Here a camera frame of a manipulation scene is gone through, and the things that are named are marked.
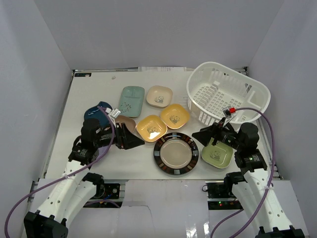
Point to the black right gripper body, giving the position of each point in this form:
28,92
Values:
224,135

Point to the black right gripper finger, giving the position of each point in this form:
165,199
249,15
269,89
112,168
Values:
204,135
228,125

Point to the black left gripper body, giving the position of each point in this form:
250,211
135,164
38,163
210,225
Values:
121,136

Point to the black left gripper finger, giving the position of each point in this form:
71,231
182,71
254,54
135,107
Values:
127,134
130,144

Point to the dark blue leaf plate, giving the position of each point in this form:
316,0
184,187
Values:
95,113

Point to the round black striped plate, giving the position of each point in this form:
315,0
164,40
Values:
176,154

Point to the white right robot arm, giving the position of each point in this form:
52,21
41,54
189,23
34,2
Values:
252,185

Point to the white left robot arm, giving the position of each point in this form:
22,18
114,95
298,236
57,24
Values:
77,184

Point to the white plastic dish bin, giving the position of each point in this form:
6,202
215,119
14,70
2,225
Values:
212,87

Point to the brown square panda dish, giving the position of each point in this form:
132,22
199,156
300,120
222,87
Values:
128,121

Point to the green square panda dish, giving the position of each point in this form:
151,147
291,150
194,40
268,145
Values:
218,155

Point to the yellow square dish left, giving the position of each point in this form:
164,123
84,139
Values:
151,128

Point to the yellow square dish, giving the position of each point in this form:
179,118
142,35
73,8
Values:
151,128
175,116

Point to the yellow square dish right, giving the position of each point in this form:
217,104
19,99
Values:
175,116

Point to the teal rectangular divided plate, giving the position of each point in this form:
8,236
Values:
131,101

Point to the cream square panda dish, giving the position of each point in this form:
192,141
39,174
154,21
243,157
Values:
159,96

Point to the black label sticker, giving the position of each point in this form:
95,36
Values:
82,74

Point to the papers at table back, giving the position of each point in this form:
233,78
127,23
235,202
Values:
164,68

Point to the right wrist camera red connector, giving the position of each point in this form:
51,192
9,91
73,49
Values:
229,111

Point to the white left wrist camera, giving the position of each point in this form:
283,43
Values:
112,113

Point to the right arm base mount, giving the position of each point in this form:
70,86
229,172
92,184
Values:
219,198

